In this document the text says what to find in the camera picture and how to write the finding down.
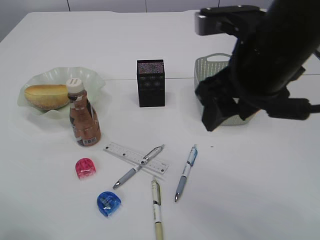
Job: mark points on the blue pencil sharpener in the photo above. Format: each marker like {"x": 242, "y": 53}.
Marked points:
{"x": 108, "y": 202}

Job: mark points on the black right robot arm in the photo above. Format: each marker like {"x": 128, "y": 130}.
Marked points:
{"x": 309, "y": 12}

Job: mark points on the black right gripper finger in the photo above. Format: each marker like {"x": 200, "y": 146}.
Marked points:
{"x": 216, "y": 111}

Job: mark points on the blue white grey-grip pen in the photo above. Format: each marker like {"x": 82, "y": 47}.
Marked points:
{"x": 186, "y": 171}

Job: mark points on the beige grip white pen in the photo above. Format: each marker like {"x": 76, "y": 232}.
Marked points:
{"x": 156, "y": 203}

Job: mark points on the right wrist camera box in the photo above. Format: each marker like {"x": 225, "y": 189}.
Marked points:
{"x": 237, "y": 20}

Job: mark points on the pale green plastic basket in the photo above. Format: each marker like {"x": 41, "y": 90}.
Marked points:
{"x": 208, "y": 66}

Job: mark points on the sugared bread bun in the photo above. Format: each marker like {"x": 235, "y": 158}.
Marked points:
{"x": 47, "y": 97}

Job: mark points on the grey grip silver pen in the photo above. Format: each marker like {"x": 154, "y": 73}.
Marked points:
{"x": 132, "y": 171}

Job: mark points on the brown coffee bottle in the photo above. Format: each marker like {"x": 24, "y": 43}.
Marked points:
{"x": 82, "y": 115}

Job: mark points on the black mesh pen holder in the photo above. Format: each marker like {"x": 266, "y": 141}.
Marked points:
{"x": 151, "y": 83}

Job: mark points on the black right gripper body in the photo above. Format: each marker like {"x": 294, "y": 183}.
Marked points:
{"x": 260, "y": 68}

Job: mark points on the pink pencil sharpener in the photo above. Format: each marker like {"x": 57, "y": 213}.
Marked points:
{"x": 85, "y": 167}

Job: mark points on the clear plastic ruler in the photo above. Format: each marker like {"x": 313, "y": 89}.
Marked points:
{"x": 154, "y": 167}

